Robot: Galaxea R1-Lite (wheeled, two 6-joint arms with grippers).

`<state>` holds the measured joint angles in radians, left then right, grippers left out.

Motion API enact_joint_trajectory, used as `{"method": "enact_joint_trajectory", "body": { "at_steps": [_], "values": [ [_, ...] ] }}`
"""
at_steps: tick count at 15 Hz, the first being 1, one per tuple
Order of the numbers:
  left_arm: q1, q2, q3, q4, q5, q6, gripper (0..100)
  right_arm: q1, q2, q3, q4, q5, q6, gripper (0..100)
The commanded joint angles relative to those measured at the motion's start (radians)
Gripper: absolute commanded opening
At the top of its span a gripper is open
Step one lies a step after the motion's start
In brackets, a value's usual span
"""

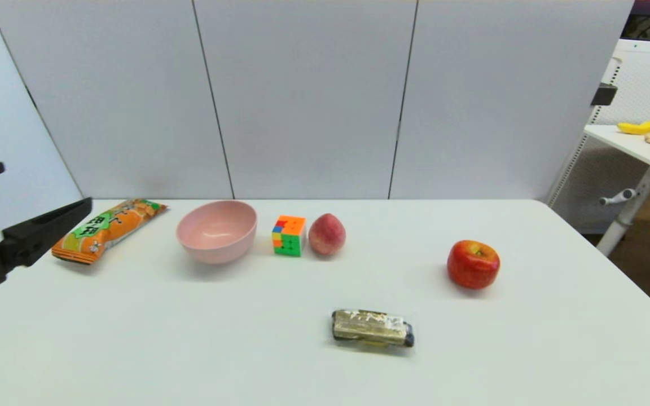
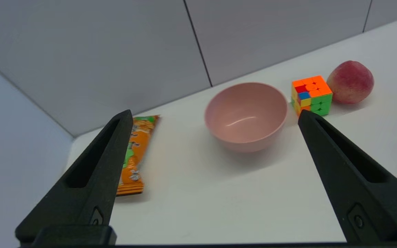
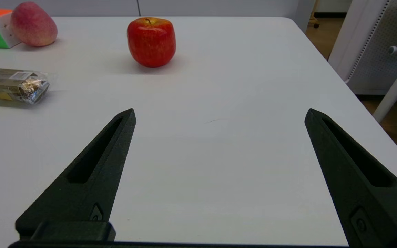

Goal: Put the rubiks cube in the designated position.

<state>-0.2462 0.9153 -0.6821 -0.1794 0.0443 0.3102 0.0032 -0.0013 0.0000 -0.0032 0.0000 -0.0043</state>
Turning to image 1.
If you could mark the black clamp block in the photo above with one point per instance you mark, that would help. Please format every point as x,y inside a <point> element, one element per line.
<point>604,94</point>

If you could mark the pink peach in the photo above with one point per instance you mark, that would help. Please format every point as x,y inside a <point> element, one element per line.
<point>327,235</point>

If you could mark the white pegboard panel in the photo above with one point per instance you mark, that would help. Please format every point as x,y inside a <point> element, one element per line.
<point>646,84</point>

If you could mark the white side table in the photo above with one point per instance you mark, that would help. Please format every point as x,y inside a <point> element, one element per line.
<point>629,146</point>

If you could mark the yellow banana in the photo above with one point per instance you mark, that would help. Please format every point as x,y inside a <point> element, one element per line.
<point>642,127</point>

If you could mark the pink bowl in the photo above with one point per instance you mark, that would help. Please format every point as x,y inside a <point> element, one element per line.
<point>216,237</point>

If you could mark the red apple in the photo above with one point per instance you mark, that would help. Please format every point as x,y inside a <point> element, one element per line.
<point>473,266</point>

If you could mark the multicolour rubiks cube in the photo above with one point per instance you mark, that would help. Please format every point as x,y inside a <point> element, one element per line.
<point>289,237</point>

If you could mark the orange snack packet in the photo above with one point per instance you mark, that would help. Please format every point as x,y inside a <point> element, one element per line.
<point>105,228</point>

